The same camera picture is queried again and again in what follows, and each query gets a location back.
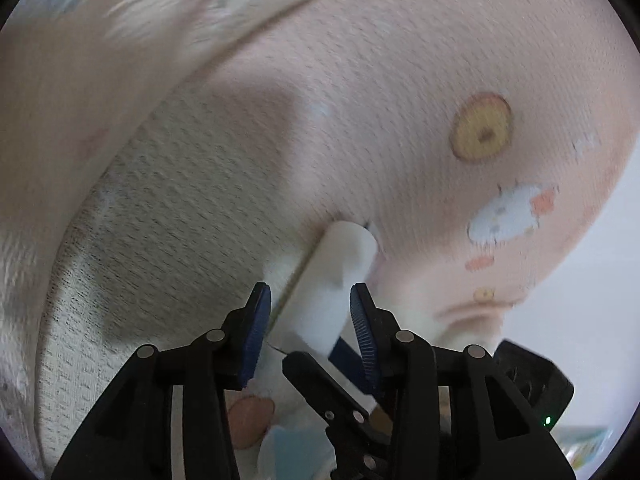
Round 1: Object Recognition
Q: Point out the white paper roll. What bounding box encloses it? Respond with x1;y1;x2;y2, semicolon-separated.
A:
268;221;378;358

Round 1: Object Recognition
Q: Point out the blue white tissue pack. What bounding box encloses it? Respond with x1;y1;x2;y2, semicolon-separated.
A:
257;426;335;480

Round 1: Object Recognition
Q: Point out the pink cartoon print pillow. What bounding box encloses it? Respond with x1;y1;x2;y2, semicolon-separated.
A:
1;0;304;476

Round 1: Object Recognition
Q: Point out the pink cartoon print blanket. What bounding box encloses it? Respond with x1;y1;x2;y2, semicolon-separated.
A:
37;0;639;469

